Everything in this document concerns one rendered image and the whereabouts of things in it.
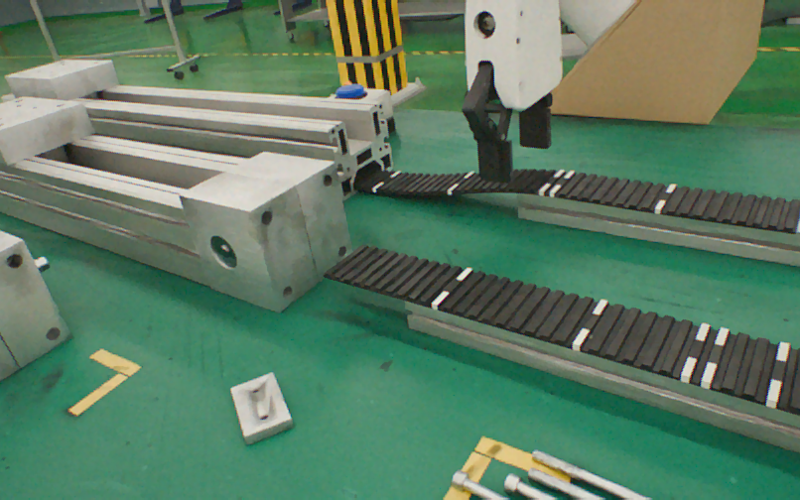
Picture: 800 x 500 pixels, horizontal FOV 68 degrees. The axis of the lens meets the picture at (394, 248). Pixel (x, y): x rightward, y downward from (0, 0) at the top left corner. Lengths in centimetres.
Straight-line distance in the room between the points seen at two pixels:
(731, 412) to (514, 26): 31
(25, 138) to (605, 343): 67
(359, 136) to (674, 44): 38
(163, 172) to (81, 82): 46
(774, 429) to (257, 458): 29
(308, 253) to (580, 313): 23
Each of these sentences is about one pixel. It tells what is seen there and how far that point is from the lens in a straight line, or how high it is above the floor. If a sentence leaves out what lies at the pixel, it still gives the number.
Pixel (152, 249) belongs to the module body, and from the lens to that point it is 61.
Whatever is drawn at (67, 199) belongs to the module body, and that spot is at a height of 84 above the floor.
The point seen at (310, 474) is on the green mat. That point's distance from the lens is 37.
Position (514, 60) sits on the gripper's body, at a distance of 50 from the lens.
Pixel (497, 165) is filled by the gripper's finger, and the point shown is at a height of 85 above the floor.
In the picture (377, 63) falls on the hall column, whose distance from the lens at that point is 383.
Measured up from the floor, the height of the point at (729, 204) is 81.
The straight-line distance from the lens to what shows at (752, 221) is 52.
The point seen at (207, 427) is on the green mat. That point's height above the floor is 78.
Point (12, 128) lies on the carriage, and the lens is 81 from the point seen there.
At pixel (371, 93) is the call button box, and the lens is 85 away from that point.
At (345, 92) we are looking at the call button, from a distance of 83.
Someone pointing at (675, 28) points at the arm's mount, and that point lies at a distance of 80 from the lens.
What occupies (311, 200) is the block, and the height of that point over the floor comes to 85.
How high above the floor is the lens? 105
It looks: 29 degrees down
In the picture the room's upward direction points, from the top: 9 degrees counter-clockwise
